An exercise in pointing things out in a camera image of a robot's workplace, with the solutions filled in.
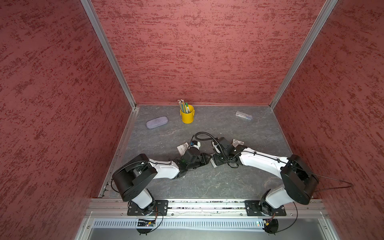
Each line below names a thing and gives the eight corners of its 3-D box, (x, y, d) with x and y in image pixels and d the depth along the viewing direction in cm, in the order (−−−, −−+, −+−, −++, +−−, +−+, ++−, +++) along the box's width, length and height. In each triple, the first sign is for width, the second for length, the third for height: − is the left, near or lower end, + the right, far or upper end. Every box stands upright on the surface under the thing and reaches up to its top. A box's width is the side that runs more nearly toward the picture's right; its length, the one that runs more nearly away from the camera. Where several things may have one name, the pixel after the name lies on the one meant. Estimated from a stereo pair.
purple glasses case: (147, 129, 108) (146, 126, 105) (146, 123, 112) (145, 120, 109) (169, 123, 112) (168, 120, 109) (167, 117, 116) (166, 114, 113)
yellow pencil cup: (187, 125, 110) (186, 116, 102) (180, 119, 114) (179, 110, 106) (196, 118, 114) (196, 109, 107) (190, 113, 118) (189, 104, 110)
